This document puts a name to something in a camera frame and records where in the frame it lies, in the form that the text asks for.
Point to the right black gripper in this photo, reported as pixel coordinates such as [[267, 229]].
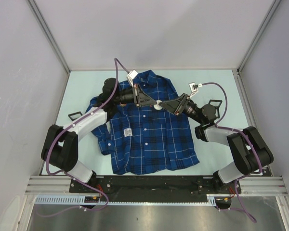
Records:
[[172, 105]]

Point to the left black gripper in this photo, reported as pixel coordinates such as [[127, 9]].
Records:
[[141, 99]]

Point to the landscape round brooch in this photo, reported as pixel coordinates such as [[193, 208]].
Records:
[[157, 105]]

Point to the blue plaid button shirt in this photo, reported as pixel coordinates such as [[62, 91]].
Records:
[[144, 140]]

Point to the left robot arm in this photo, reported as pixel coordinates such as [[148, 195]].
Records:
[[61, 146]]

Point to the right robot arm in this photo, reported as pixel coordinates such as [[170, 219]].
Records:
[[249, 151]]

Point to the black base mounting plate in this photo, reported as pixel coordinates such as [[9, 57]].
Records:
[[110, 184]]

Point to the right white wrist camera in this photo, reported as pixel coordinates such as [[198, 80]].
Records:
[[193, 88]]

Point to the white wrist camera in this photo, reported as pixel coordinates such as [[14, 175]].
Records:
[[193, 88], [131, 76]]

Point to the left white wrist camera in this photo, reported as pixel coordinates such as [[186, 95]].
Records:
[[131, 76]]

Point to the black square frame stand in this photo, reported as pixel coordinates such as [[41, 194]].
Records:
[[216, 104]]

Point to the left black frame stand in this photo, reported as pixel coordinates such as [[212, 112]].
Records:
[[74, 116]]

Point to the grey slotted cable duct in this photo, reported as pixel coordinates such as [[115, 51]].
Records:
[[201, 200]]

